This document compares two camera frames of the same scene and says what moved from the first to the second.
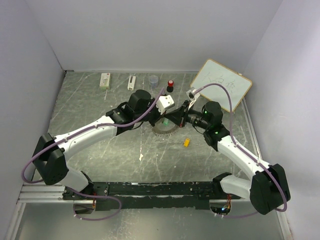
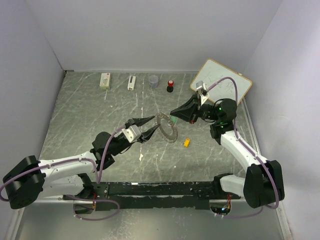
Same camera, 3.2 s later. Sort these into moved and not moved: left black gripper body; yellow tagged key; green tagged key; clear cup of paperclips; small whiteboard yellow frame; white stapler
Moved: green tagged key; left black gripper body
Not moved: small whiteboard yellow frame; clear cup of paperclips; yellow tagged key; white stapler
